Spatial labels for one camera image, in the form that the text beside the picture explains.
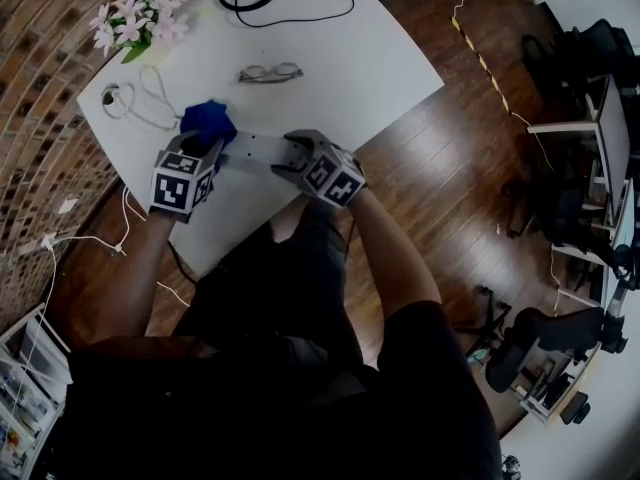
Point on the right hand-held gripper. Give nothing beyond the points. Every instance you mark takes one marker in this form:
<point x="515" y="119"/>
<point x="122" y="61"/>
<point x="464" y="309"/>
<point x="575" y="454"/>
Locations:
<point x="335" y="180"/>

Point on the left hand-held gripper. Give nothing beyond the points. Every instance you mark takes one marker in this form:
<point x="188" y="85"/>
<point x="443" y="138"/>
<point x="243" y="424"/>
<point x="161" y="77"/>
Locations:
<point x="172" y="188"/>

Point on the blue cloth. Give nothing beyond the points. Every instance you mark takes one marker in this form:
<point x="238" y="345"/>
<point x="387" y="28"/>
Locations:
<point x="207" y="120"/>

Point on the white power strip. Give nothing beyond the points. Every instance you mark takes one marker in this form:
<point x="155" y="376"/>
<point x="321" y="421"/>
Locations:
<point x="260" y="150"/>

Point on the person's right forearm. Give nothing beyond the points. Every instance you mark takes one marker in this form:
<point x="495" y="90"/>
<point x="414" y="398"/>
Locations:
<point x="395" y="253"/>

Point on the person's left forearm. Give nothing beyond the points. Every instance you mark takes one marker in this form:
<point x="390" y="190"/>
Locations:
<point x="140" y="278"/>

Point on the thin-framed eyeglasses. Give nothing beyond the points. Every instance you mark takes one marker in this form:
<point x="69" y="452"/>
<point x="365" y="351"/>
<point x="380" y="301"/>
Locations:
<point x="270" y="73"/>

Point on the pink flowers in pot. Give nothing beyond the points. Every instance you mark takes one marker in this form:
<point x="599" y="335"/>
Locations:
<point x="137" y="18"/>

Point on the yellow black striped tape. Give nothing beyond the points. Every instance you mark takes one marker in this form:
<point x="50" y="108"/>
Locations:
<point x="480" y="60"/>

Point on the person's body in black clothing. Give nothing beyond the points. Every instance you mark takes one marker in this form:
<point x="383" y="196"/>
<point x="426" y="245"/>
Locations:
<point x="290" y="383"/>

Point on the white metal shelf rack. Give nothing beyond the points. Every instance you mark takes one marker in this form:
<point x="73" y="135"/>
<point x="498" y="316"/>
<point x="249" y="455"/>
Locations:
<point x="27" y="398"/>

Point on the black office chair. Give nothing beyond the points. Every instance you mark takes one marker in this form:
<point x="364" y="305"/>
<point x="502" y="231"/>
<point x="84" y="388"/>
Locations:
<point x="585" y="48"/>
<point x="555" y="328"/>

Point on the white office desk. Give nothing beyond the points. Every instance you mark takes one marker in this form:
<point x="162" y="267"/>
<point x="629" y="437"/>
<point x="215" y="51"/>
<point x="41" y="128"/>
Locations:
<point x="615" y="138"/>

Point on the white wall socket plate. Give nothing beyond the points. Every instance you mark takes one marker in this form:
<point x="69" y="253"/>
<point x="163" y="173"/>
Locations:
<point x="68" y="206"/>

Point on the white wall charger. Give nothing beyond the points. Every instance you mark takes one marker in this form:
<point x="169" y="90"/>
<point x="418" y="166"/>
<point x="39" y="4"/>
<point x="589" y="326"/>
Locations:
<point x="48" y="242"/>

